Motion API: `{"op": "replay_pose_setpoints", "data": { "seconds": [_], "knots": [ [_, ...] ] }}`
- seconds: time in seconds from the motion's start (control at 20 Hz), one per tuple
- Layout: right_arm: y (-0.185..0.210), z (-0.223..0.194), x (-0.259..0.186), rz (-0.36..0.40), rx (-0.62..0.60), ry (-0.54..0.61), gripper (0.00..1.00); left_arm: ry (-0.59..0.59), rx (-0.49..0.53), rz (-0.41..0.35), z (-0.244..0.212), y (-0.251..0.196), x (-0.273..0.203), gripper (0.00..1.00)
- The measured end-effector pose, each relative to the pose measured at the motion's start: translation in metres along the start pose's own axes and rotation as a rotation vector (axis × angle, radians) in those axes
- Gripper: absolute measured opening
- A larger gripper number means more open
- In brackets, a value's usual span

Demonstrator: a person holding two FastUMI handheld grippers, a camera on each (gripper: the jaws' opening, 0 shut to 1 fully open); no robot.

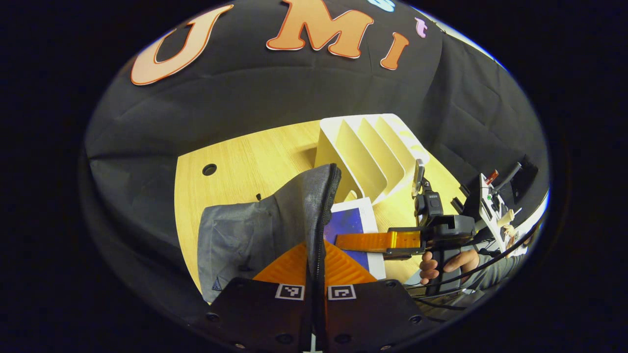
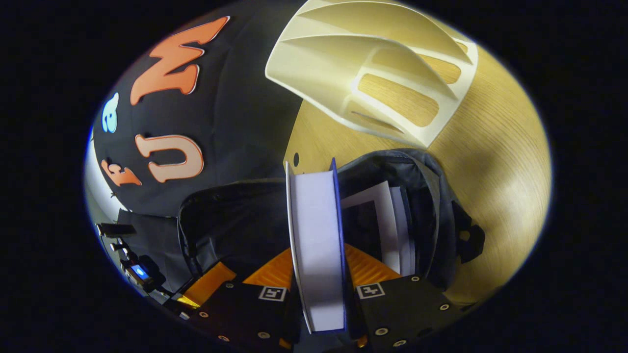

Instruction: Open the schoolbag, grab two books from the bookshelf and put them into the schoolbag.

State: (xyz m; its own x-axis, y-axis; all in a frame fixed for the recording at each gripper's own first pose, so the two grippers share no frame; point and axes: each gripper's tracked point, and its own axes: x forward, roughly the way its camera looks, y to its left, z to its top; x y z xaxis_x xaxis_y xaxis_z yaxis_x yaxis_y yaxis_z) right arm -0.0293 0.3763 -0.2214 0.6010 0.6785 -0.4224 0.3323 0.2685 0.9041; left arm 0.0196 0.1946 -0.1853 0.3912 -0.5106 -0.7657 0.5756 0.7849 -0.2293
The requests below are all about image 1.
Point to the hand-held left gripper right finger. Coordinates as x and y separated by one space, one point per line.
373 314

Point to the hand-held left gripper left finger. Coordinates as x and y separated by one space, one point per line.
255 314

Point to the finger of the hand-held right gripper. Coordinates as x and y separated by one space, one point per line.
405 254
373 241

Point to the blue cover book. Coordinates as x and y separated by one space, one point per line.
351 220

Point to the grey schoolbag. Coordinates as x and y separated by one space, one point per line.
245 235

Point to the white bookshelf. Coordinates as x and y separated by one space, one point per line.
363 162

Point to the white side table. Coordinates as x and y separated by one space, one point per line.
490 206

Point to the person's khaki trousers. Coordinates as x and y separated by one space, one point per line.
454 296

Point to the black monitor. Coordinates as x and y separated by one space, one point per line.
525 179

